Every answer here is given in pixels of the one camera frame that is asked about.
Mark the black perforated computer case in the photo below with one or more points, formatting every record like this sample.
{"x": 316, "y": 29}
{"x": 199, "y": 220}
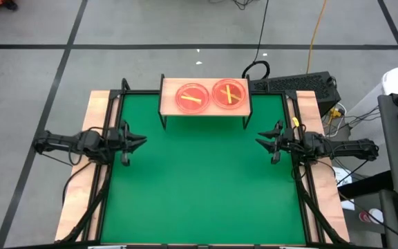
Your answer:
{"x": 299, "y": 84}

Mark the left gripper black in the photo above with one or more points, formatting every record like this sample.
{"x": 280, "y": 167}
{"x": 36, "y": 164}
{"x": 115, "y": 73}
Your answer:
{"x": 117, "y": 140}

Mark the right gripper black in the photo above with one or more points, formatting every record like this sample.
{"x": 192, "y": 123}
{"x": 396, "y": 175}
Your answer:
{"x": 292, "y": 141}

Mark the green table mat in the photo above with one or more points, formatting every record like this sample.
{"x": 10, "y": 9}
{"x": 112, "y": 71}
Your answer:
{"x": 202, "y": 190}

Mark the white paper sheet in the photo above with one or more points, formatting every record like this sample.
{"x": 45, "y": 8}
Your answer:
{"x": 342, "y": 176}

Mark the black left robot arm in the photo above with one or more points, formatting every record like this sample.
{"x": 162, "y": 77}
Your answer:
{"x": 61, "y": 141}

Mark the yellow power plug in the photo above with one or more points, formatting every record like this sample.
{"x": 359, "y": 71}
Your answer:
{"x": 335, "y": 113}

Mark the wooden shelf with black frame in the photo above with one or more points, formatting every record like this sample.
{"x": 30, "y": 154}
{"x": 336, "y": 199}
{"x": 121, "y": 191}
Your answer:
{"x": 168, "y": 100}

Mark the red translucent plastic plate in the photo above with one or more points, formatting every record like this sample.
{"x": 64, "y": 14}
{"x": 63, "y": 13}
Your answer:
{"x": 235, "y": 86}

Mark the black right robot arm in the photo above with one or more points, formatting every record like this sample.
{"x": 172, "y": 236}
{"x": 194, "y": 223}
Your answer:
{"x": 351, "y": 147}

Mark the black cart base bar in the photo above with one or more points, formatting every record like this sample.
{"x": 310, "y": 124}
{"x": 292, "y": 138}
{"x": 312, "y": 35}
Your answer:
{"x": 365, "y": 185}

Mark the black table frame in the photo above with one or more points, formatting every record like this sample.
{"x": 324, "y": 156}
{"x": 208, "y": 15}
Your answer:
{"x": 140, "y": 92}

